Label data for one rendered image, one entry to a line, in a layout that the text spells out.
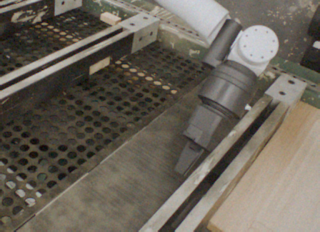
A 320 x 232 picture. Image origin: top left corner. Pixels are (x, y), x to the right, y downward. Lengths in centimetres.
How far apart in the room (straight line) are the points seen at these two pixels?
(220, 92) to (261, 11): 139
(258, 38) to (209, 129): 18
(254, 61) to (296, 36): 132
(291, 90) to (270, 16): 109
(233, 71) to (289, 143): 27
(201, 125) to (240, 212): 16
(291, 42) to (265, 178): 127
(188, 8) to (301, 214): 42
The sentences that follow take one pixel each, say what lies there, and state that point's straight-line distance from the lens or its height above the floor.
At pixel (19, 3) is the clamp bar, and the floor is 113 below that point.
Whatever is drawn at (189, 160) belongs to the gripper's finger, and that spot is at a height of 128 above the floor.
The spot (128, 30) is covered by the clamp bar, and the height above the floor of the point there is 103.
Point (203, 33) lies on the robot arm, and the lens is 76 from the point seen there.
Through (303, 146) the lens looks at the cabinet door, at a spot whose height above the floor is 103.
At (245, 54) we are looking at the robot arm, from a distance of 71.
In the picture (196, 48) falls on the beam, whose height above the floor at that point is 90.
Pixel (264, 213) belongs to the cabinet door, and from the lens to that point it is 77.
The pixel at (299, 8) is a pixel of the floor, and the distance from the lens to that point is 206.
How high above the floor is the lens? 198
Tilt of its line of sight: 61 degrees down
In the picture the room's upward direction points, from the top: 77 degrees counter-clockwise
